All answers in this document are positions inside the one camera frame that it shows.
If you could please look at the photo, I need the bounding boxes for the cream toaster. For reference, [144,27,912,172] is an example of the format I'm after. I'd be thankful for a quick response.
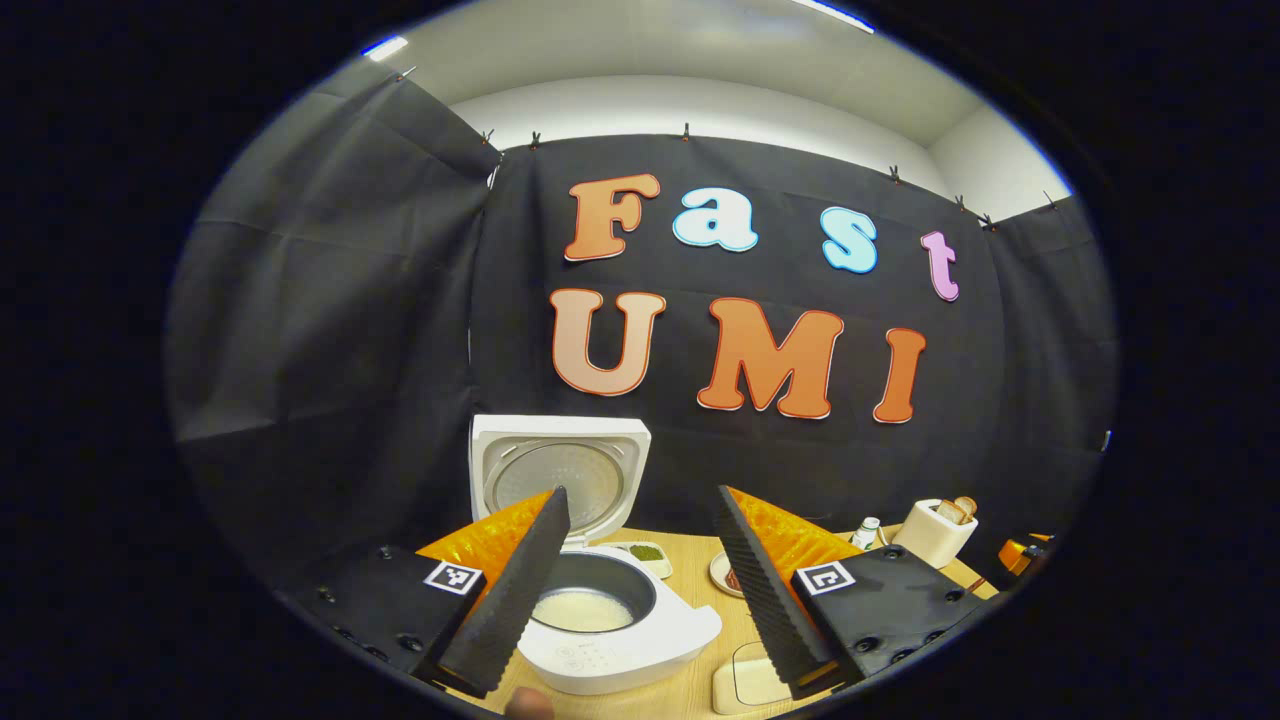
[893,498,980,569]

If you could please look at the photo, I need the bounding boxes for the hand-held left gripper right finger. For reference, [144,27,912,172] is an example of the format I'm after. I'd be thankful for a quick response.
[712,486,1001,701]

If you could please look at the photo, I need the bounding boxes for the clear box of white rice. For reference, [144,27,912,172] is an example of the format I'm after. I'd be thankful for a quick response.
[712,640,796,715]

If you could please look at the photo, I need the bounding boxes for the black backdrop cloth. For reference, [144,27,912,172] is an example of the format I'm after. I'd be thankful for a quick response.
[165,70,1119,601]

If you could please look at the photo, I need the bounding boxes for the white rice cooker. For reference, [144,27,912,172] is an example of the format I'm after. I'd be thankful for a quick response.
[470,415,723,697]

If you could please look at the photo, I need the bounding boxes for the row of cloth clips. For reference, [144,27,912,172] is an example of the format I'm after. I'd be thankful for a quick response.
[395,65,1058,233]

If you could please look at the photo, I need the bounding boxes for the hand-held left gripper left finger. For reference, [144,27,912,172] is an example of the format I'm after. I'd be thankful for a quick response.
[285,488,570,699]

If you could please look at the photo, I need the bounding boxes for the three-part seasoning dish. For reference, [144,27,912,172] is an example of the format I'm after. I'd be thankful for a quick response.
[605,541,674,579]

